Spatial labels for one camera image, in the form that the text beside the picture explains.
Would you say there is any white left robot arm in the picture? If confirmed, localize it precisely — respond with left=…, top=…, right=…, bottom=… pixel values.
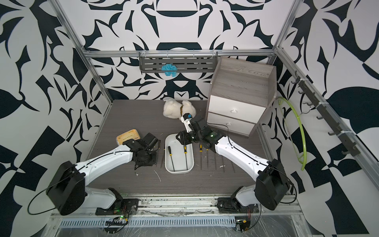
left=46, top=133, right=160, bottom=215

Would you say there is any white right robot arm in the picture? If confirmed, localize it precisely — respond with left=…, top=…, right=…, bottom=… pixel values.
left=176, top=114, right=292, bottom=212

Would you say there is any white plastic storage box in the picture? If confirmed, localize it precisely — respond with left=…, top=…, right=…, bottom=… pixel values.
left=164, top=134, right=194, bottom=174

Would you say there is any yellow sponge block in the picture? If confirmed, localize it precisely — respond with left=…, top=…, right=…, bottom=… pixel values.
left=116, top=129, right=141, bottom=145

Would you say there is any white plush toy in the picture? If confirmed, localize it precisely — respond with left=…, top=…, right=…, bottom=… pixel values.
left=163, top=98, right=196, bottom=119

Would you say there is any grey wooden drawer cabinet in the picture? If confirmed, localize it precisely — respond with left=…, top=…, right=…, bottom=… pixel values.
left=206, top=57, right=277, bottom=137

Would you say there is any teal crumpled cloth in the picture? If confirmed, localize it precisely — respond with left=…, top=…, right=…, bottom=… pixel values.
left=161, top=64, right=178, bottom=77

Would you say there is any green hoop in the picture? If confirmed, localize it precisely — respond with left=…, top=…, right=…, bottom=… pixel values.
left=276, top=97, right=308, bottom=171

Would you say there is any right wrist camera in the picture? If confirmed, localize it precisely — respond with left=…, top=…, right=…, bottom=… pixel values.
left=180, top=113, right=193, bottom=133

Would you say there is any grey slotted wall shelf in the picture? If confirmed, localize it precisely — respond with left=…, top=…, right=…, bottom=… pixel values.
left=139, top=53, right=218, bottom=73

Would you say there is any white perforated cable duct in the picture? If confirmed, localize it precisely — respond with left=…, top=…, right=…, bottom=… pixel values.
left=59, top=216, right=236, bottom=229

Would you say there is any grey wall hook rail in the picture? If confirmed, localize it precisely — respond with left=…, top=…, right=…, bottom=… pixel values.
left=293, top=71, right=361, bottom=157

